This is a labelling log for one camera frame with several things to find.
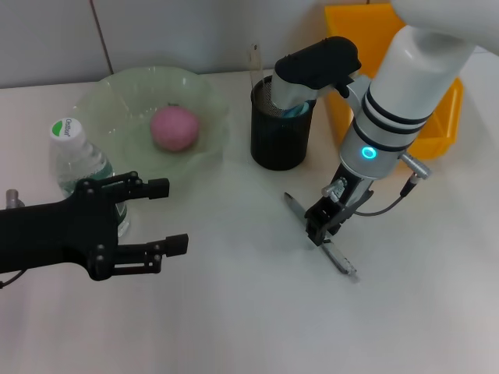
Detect yellow plastic bin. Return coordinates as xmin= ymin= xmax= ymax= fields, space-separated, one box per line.
xmin=324 ymin=2 xmax=465 ymax=161

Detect grey white pen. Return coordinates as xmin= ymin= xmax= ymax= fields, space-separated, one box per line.
xmin=283 ymin=191 xmax=359 ymax=282

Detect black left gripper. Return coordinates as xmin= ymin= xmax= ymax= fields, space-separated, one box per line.
xmin=0 ymin=170 xmax=171 ymax=282

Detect black mesh pen holder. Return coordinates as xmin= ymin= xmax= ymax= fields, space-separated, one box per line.
xmin=250 ymin=76 xmax=317 ymax=171

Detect transparent plastic ruler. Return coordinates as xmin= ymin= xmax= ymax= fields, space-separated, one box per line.
xmin=246 ymin=44 xmax=270 ymax=114

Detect pink peach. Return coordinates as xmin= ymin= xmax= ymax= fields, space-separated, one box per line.
xmin=150 ymin=105 xmax=201 ymax=153

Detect clear bottle with green label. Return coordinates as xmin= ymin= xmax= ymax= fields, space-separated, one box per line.
xmin=49 ymin=116 xmax=132 ymax=238

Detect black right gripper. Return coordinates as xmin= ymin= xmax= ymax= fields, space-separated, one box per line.
xmin=303 ymin=162 xmax=376 ymax=249

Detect translucent green fruit bowl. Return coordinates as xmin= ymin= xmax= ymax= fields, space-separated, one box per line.
xmin=73 ymin=65 xmax=232 ymax=199

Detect blue scissors with sheath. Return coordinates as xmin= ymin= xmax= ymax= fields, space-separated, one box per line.
xmin=282 ymin=101 xmax=316 ymax=118

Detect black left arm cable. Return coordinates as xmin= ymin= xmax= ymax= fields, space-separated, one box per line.
xmin=0 ymin=270 xmax=25 ymax=290

